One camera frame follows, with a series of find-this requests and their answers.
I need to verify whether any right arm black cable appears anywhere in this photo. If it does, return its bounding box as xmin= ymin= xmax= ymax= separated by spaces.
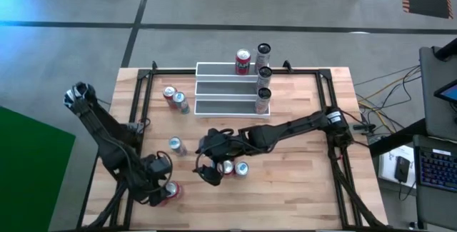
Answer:
xmin=194 ymin=128 xmax=236 ymax=176

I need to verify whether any tablet screen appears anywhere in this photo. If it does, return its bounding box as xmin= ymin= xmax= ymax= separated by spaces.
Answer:
xmin=433 ymin=79 xmax=457 ymax=105

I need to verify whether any red Fanta strawberry can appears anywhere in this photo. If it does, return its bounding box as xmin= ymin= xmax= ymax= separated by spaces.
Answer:
xmin=162 ymin=85 xmax=179 ymax=110
xmin=234 ymin=48 xmax=252 ymax=76
xmin=164 ymin=181 xmax=184 ymax=200

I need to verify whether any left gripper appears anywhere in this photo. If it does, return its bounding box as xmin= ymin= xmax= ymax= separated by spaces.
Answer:
xmin=136 ymin=172 xmax=170 ymax=208

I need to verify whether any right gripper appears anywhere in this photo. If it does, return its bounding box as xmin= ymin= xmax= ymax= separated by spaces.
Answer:
xmin=194 ymin=128 xmax=248 ymax=187

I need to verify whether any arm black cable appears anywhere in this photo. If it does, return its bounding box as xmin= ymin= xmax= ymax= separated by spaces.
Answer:
xmin=142 ymin=149 xmax=175 ymax=204
xmin=194 ymin=128 xmax=236 ymax=176

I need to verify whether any blue silver Red Bull can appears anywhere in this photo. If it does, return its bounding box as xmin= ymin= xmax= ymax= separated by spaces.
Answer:
xmin=234 ymin=161 xmax=250 ymax=178
xmin=167 ymin=136 xmax=189 ymax=157
xmin=171 ymin=91 xmax=191 ymax=115

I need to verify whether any black diagonal bar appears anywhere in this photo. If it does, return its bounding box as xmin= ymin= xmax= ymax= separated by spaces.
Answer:
xmin=368 ymin=117 xmax=428 ymax=158

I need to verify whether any backlit black keyboard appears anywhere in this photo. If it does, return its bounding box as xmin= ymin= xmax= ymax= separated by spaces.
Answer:
xmin=418 ymin=145 xmax=457 ymax=194

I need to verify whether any white paper sheet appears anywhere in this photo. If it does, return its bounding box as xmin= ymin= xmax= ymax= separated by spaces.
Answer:
xmin=377 ymin=144 xmax=416 ymax=187

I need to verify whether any white three-step shelf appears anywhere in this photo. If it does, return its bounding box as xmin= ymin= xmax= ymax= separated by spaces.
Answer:
xmin=194 ymin=61 xmax=271 ymax=119

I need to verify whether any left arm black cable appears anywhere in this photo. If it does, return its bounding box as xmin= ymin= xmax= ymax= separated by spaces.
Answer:
xmin=142 ymin=149 xmax=175 ymax=204

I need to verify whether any black power plug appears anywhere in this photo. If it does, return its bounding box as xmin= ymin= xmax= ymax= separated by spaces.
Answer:
xmin=351 ymin=121 xmax=376 ymax=133

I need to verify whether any grey desk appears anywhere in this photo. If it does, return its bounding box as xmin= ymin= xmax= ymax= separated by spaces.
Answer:
xmin=418 ymin=45 xmax=457 ymax=142
xmin=412 ymin=134 xmax=457 ymax=231

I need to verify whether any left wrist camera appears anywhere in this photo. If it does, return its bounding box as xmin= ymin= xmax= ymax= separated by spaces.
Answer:
xmin=149 ymin=156 xmax=171 ymax=176

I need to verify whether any green floor mat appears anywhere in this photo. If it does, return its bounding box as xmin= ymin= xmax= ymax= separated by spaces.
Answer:
xmin=0 ymin=105 xmax=76 ymax=232

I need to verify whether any black phone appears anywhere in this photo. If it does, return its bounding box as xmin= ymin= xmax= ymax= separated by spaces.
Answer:
xmin=394 ymin=156 xmax=411 ymax=183

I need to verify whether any white Celsius can black lid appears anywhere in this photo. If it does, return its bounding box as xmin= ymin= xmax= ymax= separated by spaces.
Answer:
xmin=253 ymin=42 xmax=272 ymax=75
xmin=256 ymin=66 xmax=274 ymax=94
xmin=254 ymin=86 xmax=273 ymax=115

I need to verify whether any black aluminium table frame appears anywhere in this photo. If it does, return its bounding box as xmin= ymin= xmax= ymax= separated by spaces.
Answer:
xmin=76 ymin=60 xmax=388 ymax=232

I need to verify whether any yellow floor cable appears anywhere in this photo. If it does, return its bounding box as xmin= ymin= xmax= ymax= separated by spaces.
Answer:
xmin=356 ymin=66 xmax=423 ymax=133

